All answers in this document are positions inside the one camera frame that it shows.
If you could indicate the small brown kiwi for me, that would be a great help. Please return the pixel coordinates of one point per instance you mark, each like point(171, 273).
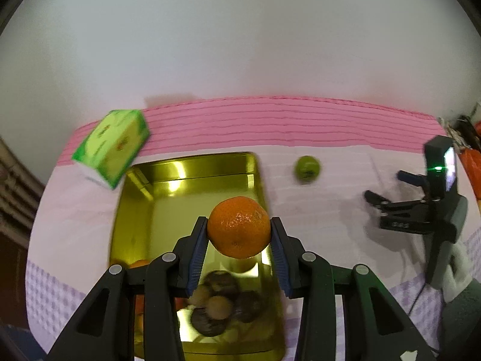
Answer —
point(199, 295)
point(220, 307)

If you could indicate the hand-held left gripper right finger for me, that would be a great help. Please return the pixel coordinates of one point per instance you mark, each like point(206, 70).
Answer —
point(280, 257)

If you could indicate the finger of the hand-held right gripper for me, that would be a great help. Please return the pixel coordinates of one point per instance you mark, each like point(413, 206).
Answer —
point(375, 198)
point(411, 178)

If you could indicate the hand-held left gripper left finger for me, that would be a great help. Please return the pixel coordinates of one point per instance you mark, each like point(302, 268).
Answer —
point(198, 257)

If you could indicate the orange mandarin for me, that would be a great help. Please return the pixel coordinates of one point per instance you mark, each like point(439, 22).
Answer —
point(141, 263)
point(238, 227)

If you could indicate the gold metal tin box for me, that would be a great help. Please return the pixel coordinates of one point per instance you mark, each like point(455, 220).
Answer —
point(169, 203)

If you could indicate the pale pink cloth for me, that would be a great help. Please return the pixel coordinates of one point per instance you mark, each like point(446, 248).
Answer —
point(330, 225)

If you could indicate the orange-red tomato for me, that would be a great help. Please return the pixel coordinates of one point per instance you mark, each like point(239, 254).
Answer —
point(139, 304)

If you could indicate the person's right hand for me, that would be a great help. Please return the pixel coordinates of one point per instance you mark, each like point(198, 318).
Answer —
point(458, 274)

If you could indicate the pink ribbed mat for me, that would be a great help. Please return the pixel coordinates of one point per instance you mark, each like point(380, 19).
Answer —
point(263, 120)

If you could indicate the purple checkered cloth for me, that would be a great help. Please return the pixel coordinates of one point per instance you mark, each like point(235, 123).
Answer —
point(49, 297)

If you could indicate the person's right forearm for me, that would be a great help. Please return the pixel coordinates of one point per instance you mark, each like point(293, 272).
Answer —
point(462, 319)

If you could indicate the dark wrinkled passion fruit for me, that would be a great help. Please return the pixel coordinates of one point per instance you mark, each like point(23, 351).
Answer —
point(206, 325)
point(250, 305)
point(221, 281)

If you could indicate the green carton box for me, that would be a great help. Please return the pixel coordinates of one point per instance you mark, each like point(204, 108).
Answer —
point(112, 146)

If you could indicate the brown wooden furniture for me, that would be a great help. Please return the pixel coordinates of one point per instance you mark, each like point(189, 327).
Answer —
point(17, 233)

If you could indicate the green mandarin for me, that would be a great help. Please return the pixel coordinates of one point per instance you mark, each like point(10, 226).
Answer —
point(307, 169)

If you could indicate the orange packet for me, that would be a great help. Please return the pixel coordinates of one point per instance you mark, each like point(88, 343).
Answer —
point(472, 163)

